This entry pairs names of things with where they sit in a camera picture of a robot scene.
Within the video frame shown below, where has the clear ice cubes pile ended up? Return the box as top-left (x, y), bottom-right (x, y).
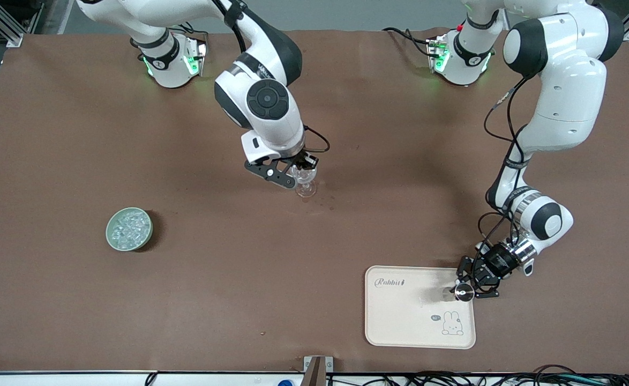
top-left (111, 211), bottom-right (152, 248)

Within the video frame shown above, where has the steel double jigger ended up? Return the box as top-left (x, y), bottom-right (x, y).
top-left (450, 282), bottom-right (476, 302)

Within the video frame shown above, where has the black left base cable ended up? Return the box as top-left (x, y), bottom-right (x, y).
top-left (382, 27), bottom-right (434, 58)

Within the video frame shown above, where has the black base cable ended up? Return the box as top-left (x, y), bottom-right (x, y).
top-left (382, 27), bottom-right (434, 58)
top-left (162, 21), bottom-right (209, 50)

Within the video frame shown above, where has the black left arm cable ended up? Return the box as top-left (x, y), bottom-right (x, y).
top-left (475, 75), bottom-right (536, 259)

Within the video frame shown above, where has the cream rabbit print tray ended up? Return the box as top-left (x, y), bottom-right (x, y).
top-left (364, 265), bottom-right (476, 350)

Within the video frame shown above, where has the black cable tangle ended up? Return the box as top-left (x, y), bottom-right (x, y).
top-left (328, 365), bottom-right (629, 386)

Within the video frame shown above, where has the brown table cover sheet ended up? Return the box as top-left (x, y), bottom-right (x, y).
top-left (0, 28), bottom-right (629, 375)

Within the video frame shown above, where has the green ceramic bowl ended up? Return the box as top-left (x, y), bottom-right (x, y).
top-left (106, 207), bottom-right (153, 252)

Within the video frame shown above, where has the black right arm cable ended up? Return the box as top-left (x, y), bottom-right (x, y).
top-left (213, 0), bottom-right (331, 155)

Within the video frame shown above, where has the black right base cable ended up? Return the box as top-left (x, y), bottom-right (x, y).
top-left (162, 21), bottom-right (209, 50)

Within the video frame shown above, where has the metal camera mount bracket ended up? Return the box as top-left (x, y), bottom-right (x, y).
top-left (303, 355), bottom-right (334, 386)

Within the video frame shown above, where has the clear wine glass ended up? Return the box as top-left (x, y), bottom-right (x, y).
top-left (291, 162), bottom-right (318, 198)

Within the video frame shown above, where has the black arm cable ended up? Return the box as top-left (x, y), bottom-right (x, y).
top-left (213, 0), bottom-right (331, 155)
top-left (475, 75), bottom-right (536, 259)

